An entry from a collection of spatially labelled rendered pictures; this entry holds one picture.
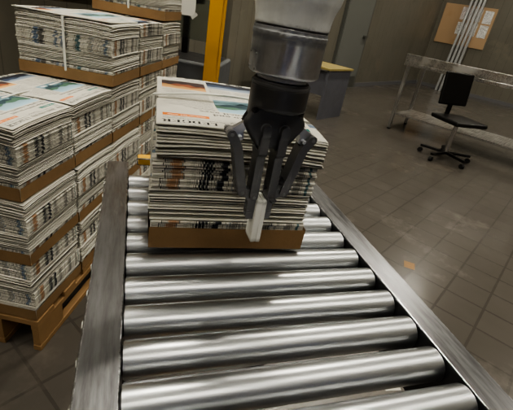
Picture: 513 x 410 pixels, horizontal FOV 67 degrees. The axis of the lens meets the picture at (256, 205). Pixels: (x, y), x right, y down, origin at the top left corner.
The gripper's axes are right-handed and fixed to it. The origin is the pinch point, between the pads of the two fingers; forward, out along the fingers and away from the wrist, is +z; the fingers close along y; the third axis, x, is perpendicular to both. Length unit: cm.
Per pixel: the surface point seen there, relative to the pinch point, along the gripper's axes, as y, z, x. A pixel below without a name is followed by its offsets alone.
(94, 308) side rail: 22.3, 13.0, 3.4
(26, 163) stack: 46, 22, -67
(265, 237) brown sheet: -6.0, 9.8, -9.1
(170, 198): 11.5, 2.8, -10.7
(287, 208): -9.4, 3.9, -9.8
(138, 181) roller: 16.2, 13.7, -39.7
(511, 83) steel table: -388, 1, -304
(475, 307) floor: -156, 93, -66
